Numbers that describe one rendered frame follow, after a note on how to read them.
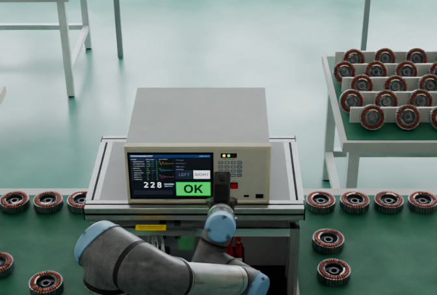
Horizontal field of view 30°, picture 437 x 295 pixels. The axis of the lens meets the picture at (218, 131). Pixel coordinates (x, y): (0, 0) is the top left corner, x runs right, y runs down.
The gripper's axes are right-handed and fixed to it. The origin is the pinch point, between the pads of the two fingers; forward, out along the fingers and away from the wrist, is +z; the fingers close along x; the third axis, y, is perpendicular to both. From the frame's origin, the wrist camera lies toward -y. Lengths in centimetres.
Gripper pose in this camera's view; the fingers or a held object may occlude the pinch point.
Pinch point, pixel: (222, 196)
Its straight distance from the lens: 242.2
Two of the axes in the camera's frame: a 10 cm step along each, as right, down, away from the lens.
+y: 0.0, 10.0, 0.9
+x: 10.0, 0.0, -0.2
